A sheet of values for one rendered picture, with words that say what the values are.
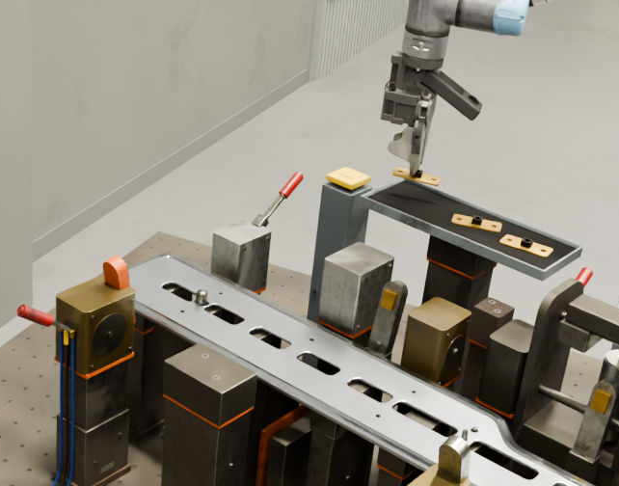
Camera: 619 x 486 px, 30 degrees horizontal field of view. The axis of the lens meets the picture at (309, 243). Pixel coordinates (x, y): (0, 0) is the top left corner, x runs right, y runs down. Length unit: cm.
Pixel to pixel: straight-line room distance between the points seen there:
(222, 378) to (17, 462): 51
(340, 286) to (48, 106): 231
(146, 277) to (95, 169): 241
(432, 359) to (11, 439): 78
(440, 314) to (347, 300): 16
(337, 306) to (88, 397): 44
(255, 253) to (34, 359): 54
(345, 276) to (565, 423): 42
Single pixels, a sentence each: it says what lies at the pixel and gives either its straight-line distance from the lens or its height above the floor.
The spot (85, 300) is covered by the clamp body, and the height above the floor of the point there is 106.
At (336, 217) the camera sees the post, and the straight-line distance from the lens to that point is 211.
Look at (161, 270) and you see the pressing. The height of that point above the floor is 100.
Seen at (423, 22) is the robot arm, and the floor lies 149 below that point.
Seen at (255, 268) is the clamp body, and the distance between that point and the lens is 210.
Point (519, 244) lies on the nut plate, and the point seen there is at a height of 116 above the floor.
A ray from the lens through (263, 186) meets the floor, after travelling 491.
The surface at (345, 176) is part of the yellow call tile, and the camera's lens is 210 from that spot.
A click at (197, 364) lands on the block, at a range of 174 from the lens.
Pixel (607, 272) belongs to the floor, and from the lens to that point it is 465.
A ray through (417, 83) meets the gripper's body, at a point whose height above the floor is 138.
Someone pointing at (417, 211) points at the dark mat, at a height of 116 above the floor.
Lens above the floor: 197
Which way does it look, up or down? 26 degrees down
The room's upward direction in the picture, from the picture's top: 7 degrees clockwise
